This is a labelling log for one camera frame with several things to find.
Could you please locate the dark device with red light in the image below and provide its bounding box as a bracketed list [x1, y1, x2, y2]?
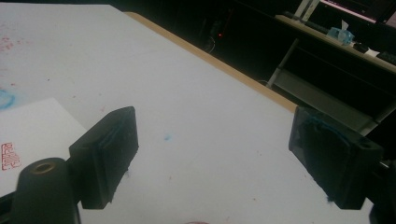
[204, 18, 228, 52]

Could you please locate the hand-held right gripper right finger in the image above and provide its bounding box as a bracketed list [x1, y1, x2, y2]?
[288, 105, 385, 210]

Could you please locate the wooden desk with metal frame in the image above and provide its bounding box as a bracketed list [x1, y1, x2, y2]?
[265, 13, 396, 138]

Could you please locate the small white paper note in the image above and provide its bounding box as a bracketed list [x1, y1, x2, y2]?
[363, 48, 381, 59]

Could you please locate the black keyboard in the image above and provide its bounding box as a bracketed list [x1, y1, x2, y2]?
[376, 50, 396, 66]

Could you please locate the long dark bar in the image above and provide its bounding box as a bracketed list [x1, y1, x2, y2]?
[283, 11, 330, 35]

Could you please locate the black computer mouse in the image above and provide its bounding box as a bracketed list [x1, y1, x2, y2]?
[353, 42, 370, 53]

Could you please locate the white paper sheet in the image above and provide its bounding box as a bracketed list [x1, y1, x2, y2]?
[0, 97, 88, 198]

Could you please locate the blue tissue box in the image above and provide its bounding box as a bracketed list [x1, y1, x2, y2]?
[326, 20, 355, 47]

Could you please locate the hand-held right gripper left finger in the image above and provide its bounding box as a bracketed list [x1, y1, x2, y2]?
[68, 105, 140, 210]

